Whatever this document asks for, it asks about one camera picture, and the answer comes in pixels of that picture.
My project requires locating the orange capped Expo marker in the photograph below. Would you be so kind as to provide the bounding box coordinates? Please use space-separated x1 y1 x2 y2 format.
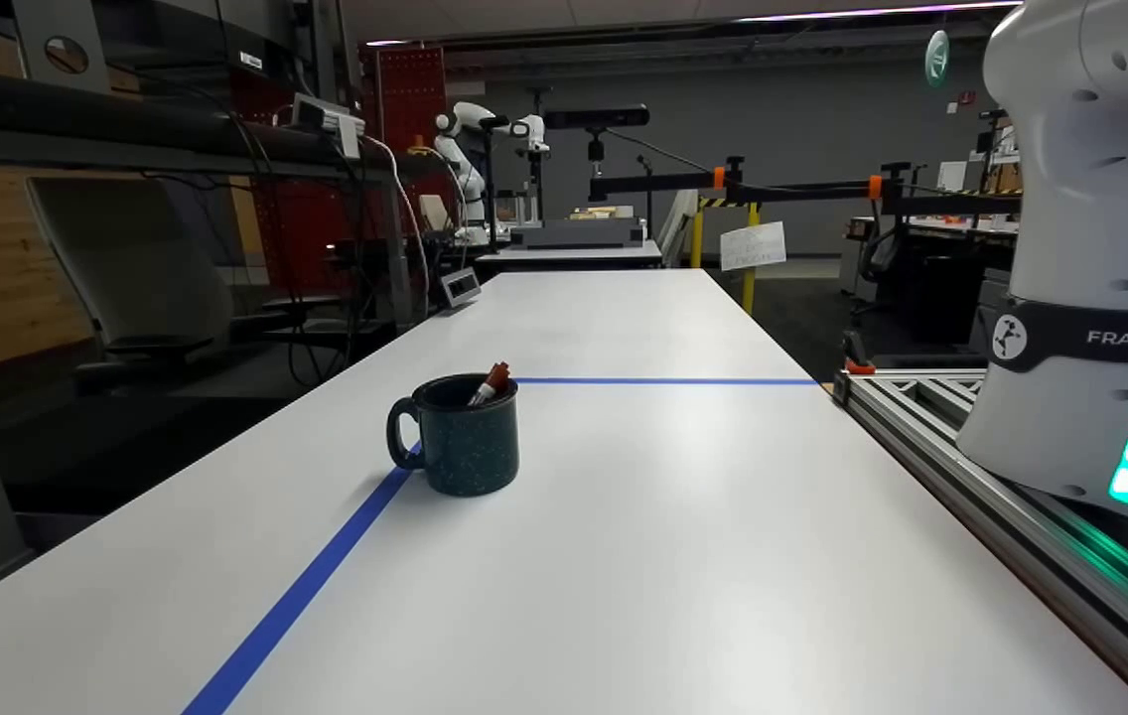
463 357 515 409

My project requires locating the white paper sign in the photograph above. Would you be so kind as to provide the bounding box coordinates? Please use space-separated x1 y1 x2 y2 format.
716 218 790 278

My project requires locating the white background table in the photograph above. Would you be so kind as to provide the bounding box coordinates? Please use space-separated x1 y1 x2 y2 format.
471 235 668 278

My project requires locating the black bar with orange clamps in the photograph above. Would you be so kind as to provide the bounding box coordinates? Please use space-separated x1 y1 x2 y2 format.
589 153 994 214

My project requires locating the small grey desk device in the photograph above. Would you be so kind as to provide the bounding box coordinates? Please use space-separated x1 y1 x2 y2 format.
438 263 486 313

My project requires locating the dark speckled enamel mug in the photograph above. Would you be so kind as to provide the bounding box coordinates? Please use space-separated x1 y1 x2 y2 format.
386 368 523 499

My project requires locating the green round sign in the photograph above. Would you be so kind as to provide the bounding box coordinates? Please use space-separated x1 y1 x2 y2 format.
921 26 958 92

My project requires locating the white box with cable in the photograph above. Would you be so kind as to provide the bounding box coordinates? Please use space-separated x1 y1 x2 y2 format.
290 92 371 161

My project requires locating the red cabinet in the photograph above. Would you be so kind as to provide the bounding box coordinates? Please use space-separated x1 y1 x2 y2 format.
363 37 451 174

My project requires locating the black overhead shelf beam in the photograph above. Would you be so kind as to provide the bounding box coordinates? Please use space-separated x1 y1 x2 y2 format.
0 58 396 180

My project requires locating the black sensor bar on stand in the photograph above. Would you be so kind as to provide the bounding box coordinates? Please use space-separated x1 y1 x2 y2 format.
541 103 655 202

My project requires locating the grey monitor shell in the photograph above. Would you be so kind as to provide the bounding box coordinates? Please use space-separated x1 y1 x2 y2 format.
28 169 238 357

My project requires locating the aluminium extrusion rail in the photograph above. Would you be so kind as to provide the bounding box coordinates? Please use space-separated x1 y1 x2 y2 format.
831 366 1128 715

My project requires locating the long blue tape strip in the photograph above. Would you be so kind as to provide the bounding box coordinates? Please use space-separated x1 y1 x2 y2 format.
179 459 421 715

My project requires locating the short blue tape strip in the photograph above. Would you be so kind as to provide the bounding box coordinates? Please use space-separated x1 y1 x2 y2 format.
515 372 817 392

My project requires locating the black equipment cart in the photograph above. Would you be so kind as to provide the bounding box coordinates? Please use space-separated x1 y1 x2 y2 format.
838 194 1023 366

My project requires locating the yellow post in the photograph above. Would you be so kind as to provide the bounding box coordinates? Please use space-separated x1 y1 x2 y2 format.
739 197 768 317
686 194 711 275

